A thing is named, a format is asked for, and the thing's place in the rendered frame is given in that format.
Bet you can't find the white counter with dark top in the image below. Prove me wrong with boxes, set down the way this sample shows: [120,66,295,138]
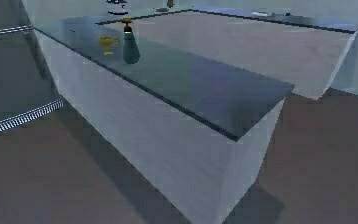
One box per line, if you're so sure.
[21,0,358,224]

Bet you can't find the dark green soap dispenser bottle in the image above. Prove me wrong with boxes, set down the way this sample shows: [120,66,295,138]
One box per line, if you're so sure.
[121,17,141,65]

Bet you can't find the small gold cup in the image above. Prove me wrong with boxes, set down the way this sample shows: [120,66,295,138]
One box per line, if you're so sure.
[97,35,121,57]

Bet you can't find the white and black round appliance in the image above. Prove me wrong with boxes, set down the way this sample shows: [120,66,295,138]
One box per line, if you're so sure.
[105,0,130,16]

